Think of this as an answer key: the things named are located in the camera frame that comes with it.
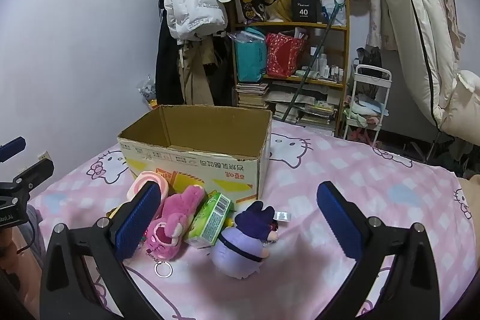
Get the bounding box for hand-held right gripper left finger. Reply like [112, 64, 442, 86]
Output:
[39, 181, 166, 320]

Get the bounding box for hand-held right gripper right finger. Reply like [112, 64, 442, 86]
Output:
[317, 181, 439, 320]

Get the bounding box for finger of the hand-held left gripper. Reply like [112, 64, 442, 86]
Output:
[12, 160, 55, 190]
[0, 136, 27, 162]

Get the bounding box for yellow plush toy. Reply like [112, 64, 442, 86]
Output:
[106, 202, 130, 219]

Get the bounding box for pink swirl roll plush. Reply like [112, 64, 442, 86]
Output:
[126, 171, 171, 206]

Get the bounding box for pink bear plush keychain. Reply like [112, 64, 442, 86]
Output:
[144, 185, 207, 277]

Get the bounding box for green tissue pack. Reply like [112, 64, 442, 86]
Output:
[184, 190, 234, 249]

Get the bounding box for purple plush toy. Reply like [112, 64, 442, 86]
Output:
[209, 201, 292, 279]

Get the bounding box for cardboard box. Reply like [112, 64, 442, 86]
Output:
[117, 104, 273, 201]

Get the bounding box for person's left forearm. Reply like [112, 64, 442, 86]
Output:
[0, 228, 44, 320]

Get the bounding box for blue grey cloth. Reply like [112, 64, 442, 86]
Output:
[27, 208, 47, 264]

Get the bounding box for pink cat print bedsheet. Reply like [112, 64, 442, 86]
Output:
[28, 119, 480, 320]

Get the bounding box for folded clothes in cart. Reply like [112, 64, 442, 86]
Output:
[345, 95, 389, 126]

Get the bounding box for pile of papers and magazines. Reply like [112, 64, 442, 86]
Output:
[264, 84, 336, 127]

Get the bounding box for clear plastic bag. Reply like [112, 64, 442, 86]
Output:
[137, 80, 157, 107]

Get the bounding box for beige cloth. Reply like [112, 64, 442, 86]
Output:
[455, 174, 480, 223]

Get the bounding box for group of small bottles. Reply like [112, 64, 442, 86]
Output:
[309, 46, 346, 82]

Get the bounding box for beige garment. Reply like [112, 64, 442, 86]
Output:
[178, 39, 216, 107]

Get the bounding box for stack of books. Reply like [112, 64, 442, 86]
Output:
[235, 82, 270, 109]

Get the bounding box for white trolley cart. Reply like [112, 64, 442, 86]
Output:
[343, 64, 392, 144]

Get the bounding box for black coat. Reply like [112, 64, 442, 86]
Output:
[155, 1, 184, 105]

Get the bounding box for red patterned bag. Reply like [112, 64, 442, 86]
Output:
[265, 32, 306, 78]

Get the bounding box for green pole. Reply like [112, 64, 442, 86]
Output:
[281, 0, 344, 122]

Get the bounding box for teal bag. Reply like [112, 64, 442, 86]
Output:
[234, 28, 268, 82]

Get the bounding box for wooden shelf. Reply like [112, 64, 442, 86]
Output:
[229, 0, 351, 137]

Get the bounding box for cream folded mattress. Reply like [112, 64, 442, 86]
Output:
[379, 0, 480, 152]

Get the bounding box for black box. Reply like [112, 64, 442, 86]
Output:
[291, 0, 319, 23]

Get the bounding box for black yellow patterned bag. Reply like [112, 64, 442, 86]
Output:
[238, 0, 269, 24]

